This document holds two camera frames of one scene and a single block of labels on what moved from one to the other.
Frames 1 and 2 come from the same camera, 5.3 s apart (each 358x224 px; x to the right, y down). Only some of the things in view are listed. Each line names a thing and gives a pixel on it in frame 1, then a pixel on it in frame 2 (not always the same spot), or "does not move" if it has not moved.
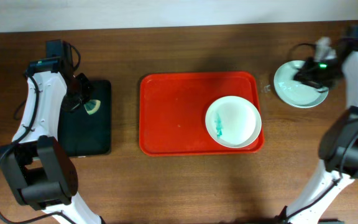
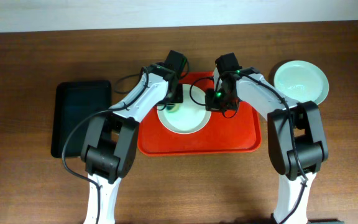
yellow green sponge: [92, 106] to [173, 108]
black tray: [82, 134] does not move
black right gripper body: [309, 76] to [217, 104]
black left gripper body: [81, 93] to [173, 98]
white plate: [233, 122] to [192, 116]
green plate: [296, 93] does not move
